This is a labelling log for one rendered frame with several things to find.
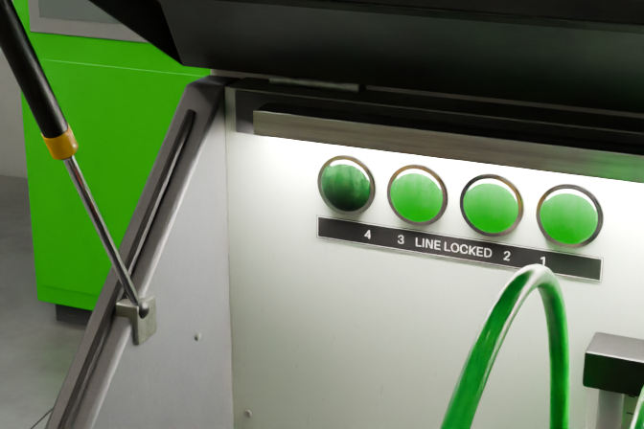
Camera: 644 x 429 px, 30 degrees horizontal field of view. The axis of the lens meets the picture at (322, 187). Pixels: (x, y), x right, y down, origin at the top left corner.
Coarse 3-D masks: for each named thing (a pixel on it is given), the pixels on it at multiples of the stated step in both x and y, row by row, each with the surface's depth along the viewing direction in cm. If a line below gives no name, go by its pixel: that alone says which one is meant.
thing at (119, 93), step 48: (48, 0) 353; (48, 48) 360; (96, 48) 353; (144, 48) 346; (96, 96) 357; (144, 96) 351; (96, 144) 363; (144, 144) 356; (48, 192) 375; (96, 192) 368; (48, 240) 381; (96, 240) 374; (48, 288) 388; (96, 288) 379
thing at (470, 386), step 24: (504, 288) 66; (528, 288) 67; (552, 288) 74; (504, 312) 64; (552, 312) 78; (480, 336) 62; (504, 336) 63; (552, 336) 80; (480, 360) 61; (552, 360) 82; (456, 384) 60; (480, 384) 60; (552, 384) 83; (456, 408) 59; (552, 408) 85
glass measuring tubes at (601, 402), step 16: (608, 336) 91; (624, 336) 91; (592, 352) 88; (608, 352) 88; (624, 352) 88; (640, 352) 88; (592, 368) 89; (608, 368) 88; (624, 368) 88; (640, 368) 87; (592, 384) 89; (608, 384) 89; (624, 384) 88; (640, 384) 88; (592, 400) 93; (608, 400) 90; (624, 400) 92; (592, 416) 93; (608, 416) 90; (624, 416) 92
